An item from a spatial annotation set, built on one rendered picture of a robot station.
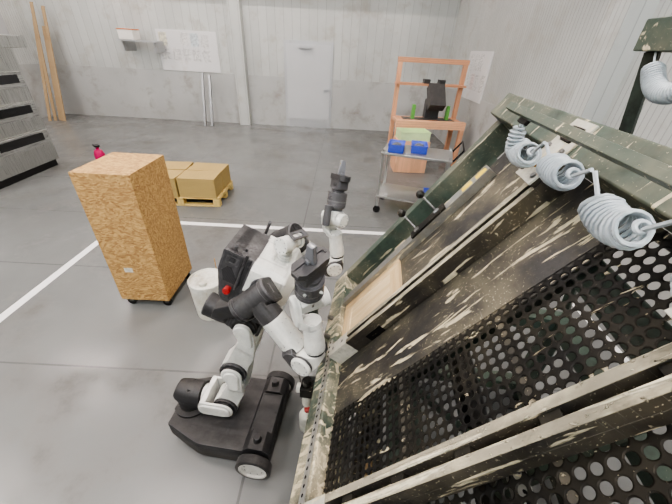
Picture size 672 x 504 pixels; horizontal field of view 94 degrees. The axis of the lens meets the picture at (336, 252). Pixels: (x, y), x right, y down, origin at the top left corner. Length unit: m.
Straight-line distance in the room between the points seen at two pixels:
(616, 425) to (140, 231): 2.77
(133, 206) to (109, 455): 1.60
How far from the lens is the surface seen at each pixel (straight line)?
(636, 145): 0.91
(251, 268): 1.21
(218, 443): 2.17
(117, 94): 12.11
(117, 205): 2.82
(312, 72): 10.07
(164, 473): 2.38
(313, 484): 1.23
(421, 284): 1.15
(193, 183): 4.99
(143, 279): 3.15
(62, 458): 2.68
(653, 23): 1.79
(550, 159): 0.82
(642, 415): 0.66
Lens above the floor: 2.06
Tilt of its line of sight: 33 degrees down
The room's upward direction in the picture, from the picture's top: 3 degrees clockwise
